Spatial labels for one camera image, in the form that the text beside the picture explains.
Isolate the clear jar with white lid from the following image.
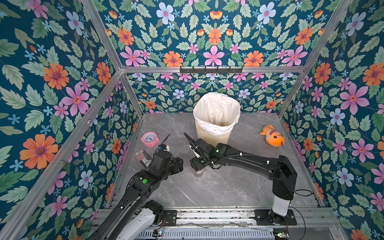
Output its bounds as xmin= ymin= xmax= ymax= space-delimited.
xmin=194 ymin=170 xmax=204 ymax=177

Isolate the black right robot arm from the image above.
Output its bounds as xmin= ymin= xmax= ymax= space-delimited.
xmin=184 ymin=133 xmax=298 ymax=217

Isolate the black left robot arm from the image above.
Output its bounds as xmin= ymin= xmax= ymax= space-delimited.
xmin=88 ymin=140 xmax=184 ymax=240

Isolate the pink alarm clock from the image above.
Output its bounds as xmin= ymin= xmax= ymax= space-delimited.
xmin=141 ymin=132 xmax=160 ymax=148

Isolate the cream ribbed trash bin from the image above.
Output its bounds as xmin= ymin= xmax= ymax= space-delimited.
xmin=195 ymin=120 xmax=237 ymax=147

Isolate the striped flag pattern can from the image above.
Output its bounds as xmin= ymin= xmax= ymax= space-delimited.
xmin=135 ymin=149 xmax=152 ymax=169

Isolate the white plastic bin liner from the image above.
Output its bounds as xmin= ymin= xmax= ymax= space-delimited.
xmin=193 ymin=92 xmax=241 ymax=137

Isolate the orange plush toy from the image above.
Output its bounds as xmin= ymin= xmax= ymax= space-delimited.
xmin=260 ymin=125 xmax=286 ymax=148

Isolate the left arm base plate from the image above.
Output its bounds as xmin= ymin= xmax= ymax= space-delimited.
xmin=157 ymin=210 xmax=178 ymax=227

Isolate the black hook rail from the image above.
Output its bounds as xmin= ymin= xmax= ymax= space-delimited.
xmin=179 ymin=66 xmax=243 ymax=75

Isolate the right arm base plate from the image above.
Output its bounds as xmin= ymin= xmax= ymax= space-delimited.
xmin=254 ymin=210 xmax=298 ymax=226

